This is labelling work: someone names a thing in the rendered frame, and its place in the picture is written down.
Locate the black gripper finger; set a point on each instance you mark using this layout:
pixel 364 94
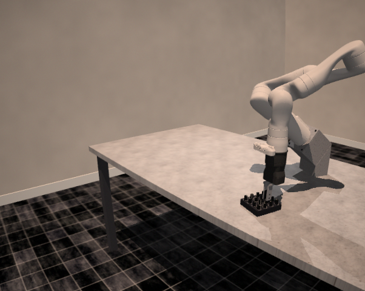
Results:
pixel 265 188
pixel 269 191

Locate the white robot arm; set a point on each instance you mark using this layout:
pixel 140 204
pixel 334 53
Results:
pixel 273 99

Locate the black knob box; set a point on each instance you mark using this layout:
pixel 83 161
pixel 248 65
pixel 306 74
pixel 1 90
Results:
pixel 259 206

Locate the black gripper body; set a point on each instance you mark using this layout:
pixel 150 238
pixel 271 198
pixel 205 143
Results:
pixel 276 156

